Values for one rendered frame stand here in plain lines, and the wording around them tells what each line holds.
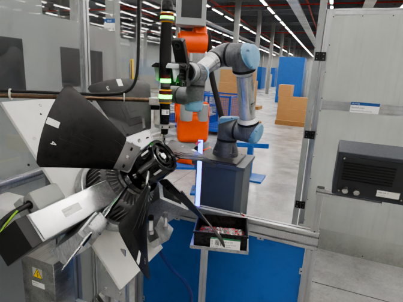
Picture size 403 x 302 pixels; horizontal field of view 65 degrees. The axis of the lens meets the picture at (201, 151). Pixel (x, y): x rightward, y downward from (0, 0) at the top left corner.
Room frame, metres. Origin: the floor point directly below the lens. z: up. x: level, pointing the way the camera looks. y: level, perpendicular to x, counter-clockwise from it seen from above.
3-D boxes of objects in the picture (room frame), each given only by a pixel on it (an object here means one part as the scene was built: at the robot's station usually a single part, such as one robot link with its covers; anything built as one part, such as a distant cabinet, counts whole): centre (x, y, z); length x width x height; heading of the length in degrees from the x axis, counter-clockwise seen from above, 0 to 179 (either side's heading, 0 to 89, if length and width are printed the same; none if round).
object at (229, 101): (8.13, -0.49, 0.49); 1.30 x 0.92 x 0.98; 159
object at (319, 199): (1.22, -0.49, 0.96); 0.03 x 0.03 x 0.20; 69
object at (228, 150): (1.81, -0.14, 1.07); 0.15 x 0.15 x 0.10
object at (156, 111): (1.07, 0.14, 1.34); 0.09 x 0.07 x 0.10; 104
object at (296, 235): (1.38, -0.09, 0.82); 0.90 x 0.04 x 0.08; 69
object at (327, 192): (1.18, -0.59, 1.04); 0.24 x 0.03 x 0.03; 69
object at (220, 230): (1.20, -0.10, 0.83); 0.19 x 0.14 x 0.02; 84
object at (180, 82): (1.18, 0.09, 1.47); 0.12 x 0.08 x 0.09; 158
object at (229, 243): (1.20, -0.10, 0.85); 0.22 x 0.17 x 0.07; 84
